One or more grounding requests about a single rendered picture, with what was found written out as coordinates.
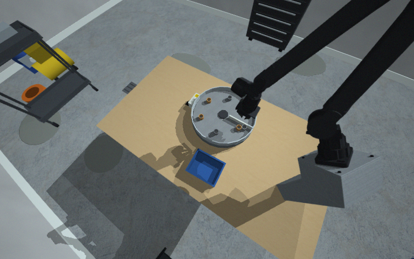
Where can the blue crate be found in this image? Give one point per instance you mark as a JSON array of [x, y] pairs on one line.
[[205, 167]]

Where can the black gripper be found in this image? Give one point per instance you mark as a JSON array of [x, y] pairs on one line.
[[247, 111]]

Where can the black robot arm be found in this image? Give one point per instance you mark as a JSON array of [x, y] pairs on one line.
[[333, 150]]

